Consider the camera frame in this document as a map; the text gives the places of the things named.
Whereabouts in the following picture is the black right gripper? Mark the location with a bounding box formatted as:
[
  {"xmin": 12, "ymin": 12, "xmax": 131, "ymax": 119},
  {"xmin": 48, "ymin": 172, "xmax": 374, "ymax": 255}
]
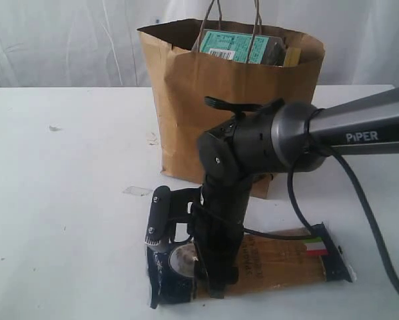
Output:
[{"xmin": 152, "ymin": 173, "xmax": 253, "ymax": 301}]

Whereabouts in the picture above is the spaghetti packet with Italian flag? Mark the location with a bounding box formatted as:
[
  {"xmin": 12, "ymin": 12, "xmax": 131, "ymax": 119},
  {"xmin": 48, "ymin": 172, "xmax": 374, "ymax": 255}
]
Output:
[{"xmin": 143, "ymin": 222, "xmax": 358, "ymax": 300}]

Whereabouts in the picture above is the clear jar with gold lid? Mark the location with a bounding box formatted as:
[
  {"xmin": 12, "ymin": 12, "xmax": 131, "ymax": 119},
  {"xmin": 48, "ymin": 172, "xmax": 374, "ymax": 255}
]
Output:
[{"xmin": 192, "ymin": 29, "xmax": 301, "ymax": 67}]

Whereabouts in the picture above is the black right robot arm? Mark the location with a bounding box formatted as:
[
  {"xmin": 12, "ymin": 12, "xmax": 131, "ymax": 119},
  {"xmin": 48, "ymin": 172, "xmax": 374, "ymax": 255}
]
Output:
[{"xmin": 145, "ymin": 87, "xmax": 399, "ymax": 298}]

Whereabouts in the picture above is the brown paper shopping bag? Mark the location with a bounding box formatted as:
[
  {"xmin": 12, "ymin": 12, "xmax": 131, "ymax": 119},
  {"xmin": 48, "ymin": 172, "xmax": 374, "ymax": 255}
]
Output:
[{"xmin": 136, "ymin": 0, "xmax": 326, "ymax": 199}]

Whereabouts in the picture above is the clear tape scrap on table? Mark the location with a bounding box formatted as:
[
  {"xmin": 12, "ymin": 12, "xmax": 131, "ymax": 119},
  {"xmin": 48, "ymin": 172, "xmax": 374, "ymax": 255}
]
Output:
[{"xmin": 122, "ymin": 185, "xmax": 153, "ymax": 197}]

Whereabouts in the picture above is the white backdrop curtain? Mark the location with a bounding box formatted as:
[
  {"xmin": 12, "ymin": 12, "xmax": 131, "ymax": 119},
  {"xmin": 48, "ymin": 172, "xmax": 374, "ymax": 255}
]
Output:
[{"xmin": 0, "ymin": 1, "xmax": 399, "ymax": 87}]

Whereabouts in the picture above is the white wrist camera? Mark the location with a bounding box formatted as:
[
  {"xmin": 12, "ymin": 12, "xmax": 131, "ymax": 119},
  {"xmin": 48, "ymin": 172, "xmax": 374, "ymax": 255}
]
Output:
[{"xmin": 145, "ymin": 186, "xmax": 171, "ymax": 253}]

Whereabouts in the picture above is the black cable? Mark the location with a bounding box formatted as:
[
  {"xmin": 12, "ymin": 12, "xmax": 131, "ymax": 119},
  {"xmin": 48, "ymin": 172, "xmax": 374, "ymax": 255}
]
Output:
[{"xmin": 242, "ymin": 109, "xmax": 399, "ymax": 314}]

